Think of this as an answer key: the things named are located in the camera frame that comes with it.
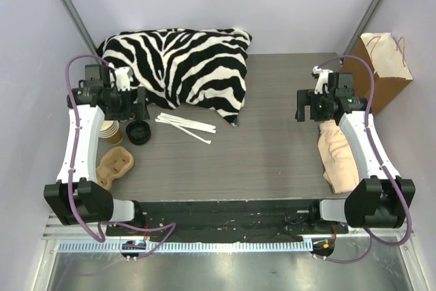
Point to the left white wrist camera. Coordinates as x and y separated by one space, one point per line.
123 77

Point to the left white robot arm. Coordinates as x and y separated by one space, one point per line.
75 197

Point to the white slotted cable duct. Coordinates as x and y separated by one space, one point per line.
125 246

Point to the brown paper bag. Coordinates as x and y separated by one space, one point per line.
386 57

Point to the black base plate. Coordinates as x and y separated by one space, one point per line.
232 221

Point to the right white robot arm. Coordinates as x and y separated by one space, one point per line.
382 198

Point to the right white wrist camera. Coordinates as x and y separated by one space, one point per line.
321 76

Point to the cardboard cup carrier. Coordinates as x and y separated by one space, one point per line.
113 165

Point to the beige folded cloth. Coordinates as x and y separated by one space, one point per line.
339 165

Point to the stack of paper cups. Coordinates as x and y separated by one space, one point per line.
110 131

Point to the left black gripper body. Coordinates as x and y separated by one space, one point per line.
140 108

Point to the white wrapped straw upper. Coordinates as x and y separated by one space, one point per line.
186 123

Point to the zebra print pillow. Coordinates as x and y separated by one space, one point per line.
206 68

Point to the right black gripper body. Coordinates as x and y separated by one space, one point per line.
302 105

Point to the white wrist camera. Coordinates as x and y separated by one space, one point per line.
321 76
123 77

